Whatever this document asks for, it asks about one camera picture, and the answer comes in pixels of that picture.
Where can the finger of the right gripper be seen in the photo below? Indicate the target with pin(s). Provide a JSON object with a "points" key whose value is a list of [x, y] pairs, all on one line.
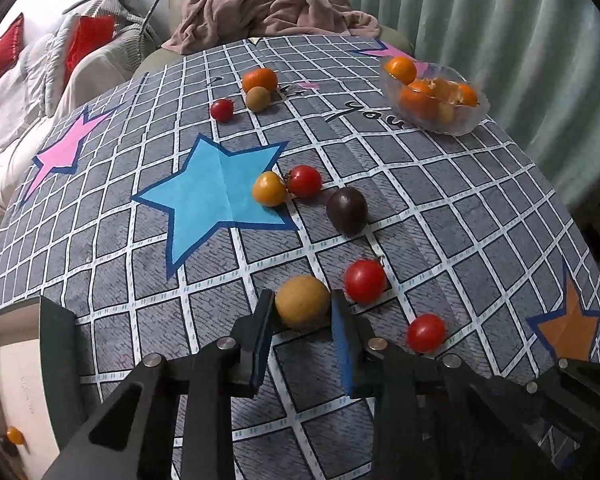
{"points": [[568, 395]]}

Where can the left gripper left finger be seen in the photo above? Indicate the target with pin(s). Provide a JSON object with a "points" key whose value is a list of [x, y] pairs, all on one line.
{"points": [[131, 435]]}

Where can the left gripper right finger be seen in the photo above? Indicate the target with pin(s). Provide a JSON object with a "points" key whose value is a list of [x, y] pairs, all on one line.
{"points": [[434, 419]]}

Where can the red cherry tomato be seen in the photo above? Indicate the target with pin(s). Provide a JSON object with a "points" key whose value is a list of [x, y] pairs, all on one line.
{"points": [[426, 333]]}

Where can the small yellow tomato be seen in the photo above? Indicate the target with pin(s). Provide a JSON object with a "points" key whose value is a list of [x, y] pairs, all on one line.
{"points": [[14, 435]]}

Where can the brown longan fruit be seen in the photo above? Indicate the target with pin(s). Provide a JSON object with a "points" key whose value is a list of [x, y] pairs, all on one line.
{"points": [[302, 301]]}

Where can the shallow dark-rimmed tray box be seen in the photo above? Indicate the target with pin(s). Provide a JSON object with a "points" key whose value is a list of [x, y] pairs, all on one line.
{"points": [[39, 383]]}

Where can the dark purple tomato middle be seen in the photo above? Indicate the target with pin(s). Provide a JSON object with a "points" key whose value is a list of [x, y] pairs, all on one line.
{"points": [[347, 209]]}

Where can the red tomato by blue star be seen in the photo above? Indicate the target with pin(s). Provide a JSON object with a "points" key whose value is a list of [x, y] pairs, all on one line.
{"points": [[304, 181]]}

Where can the grey grid star tablecloth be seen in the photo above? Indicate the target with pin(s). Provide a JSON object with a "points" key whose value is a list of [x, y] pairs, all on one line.
{"points": [[136, 215]]}

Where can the yellow tomato on blue star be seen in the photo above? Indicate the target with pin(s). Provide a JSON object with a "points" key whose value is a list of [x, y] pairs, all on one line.
{"points": [[269, 190]]}

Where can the clear glass fruit bowl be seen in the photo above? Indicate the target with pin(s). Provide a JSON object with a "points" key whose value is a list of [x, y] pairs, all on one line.
{"points": [[428, 113]]}

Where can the orange tangerine right in bowl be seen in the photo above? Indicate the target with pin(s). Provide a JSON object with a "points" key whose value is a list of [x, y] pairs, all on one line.
{"points": [[468, 95]]}

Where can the peeled tangerine in bowl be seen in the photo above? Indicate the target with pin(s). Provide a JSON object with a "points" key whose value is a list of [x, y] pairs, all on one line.
{"points": [[440, 89]]}

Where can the far small red tomato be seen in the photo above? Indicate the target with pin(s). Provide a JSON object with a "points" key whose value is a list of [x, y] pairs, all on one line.
{"points": [[222, 110]]}

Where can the pale green curtain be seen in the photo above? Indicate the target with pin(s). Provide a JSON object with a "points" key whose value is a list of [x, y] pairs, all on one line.
{"points": [[537, 61]]}

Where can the small brown longan far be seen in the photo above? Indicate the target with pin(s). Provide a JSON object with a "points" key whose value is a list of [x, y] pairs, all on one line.
{"points": [[258, 99]]}

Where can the grey striped throw pillow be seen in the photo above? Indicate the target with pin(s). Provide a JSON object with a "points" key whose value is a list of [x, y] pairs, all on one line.
{"points": [[101, 70]]}

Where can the orange tangerine on table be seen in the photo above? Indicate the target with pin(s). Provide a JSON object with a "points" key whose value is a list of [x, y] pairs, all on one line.
{"points": [[260, 77]]}

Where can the red embroidered cushion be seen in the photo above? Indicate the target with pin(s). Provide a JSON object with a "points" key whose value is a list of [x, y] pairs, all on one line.
{"points": [[11, 44]]}

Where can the plain red cushion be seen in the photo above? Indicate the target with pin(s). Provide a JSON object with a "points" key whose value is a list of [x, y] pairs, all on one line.
{"points": [[90, 35]]}

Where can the white covered sofa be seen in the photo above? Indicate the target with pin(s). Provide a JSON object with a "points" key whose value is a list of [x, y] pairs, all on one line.
{"points": [[23, 125]]}

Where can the pink blanket on armchair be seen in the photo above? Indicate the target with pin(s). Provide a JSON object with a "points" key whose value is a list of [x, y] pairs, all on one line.
{"points": [[207, 23]]}

